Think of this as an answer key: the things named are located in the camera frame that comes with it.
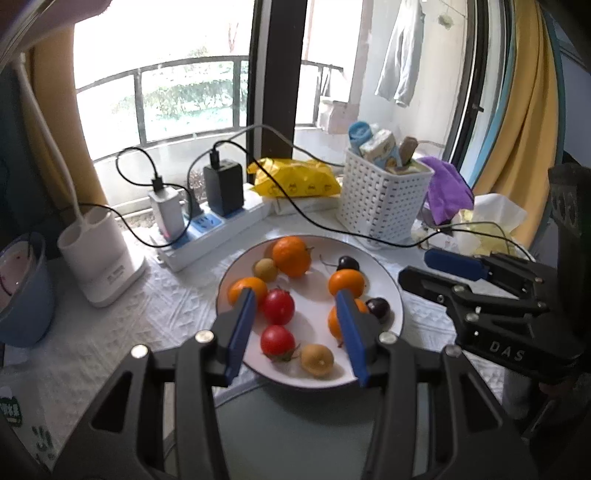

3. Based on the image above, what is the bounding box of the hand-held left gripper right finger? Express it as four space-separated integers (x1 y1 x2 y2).
335 290 541 480

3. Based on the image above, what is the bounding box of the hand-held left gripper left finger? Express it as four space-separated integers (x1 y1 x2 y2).
55 287 257 480

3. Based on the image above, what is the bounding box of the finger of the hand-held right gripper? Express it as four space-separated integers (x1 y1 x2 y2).
424 248 559 303
398 266 561 385

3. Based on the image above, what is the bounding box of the orange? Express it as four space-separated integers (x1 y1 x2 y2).
271 236 312 278
328 299 370 344
228 276 269 308
328 269 366 301

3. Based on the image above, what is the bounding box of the red tomato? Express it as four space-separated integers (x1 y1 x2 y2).
260 324 297 361
263 288 296 325

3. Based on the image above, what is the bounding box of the brown longan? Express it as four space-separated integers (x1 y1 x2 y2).
300 344 334 378
252 258 279 283

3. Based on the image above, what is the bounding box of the white plate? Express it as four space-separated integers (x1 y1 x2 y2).
215 235 404 388

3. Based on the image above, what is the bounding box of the yellow tissue pack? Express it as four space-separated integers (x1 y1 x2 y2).
455 208 522 259

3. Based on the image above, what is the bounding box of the white tissue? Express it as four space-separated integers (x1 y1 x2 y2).
471 194 528 232

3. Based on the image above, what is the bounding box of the purple cloth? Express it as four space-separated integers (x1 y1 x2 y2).
420 156 475 222

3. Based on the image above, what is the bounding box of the white textured tablecloth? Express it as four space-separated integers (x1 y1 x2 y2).
0 212 532 462

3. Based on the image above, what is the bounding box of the white plastic basket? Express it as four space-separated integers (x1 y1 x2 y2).
335 148 435 241

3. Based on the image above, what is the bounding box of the small pale box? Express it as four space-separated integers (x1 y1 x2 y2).
392 159 433 177

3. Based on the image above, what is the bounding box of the white power strip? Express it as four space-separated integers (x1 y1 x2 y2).
157 189 273 273

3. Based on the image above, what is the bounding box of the brown snack bar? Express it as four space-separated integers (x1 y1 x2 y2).
398 136 419 164

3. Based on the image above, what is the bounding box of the yellow curtain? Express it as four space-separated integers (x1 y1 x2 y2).
23 46 109 206
473 0 566 241

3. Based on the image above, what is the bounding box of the white wipes packet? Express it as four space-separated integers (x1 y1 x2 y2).
268 194 342 216

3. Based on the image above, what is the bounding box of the white charger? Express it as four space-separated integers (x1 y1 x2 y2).
148 187 185 241

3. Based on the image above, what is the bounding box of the black charger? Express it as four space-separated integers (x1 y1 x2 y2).
203 159 245 217

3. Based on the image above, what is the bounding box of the printed tissue packet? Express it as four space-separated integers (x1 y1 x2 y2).
359 129 398 167

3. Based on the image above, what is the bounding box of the yellow packet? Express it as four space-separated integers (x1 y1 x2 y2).
247 158 342 198

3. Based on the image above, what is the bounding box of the blue capped bottle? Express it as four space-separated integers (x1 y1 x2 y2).
348 121 375 149

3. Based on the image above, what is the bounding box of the blue cup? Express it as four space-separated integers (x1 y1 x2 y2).
0 231 57 348

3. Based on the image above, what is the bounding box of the hanging grey garment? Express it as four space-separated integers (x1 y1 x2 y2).
374 0 426 108

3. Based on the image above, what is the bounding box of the white packet with green print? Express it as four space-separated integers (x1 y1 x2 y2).
0 364 63 476

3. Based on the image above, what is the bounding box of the black balcony railing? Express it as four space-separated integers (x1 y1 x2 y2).
74 55 345 160

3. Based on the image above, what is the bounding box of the long black plug cable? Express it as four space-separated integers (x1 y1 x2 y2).
185 141 539 263

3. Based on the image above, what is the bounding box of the thin black cable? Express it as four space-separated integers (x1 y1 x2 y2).
76 203 172 248

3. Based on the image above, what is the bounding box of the black looped charger cable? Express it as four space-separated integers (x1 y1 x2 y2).
115 148 164 191

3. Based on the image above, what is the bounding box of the dark window frame post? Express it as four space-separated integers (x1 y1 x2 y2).
248 0 308 162

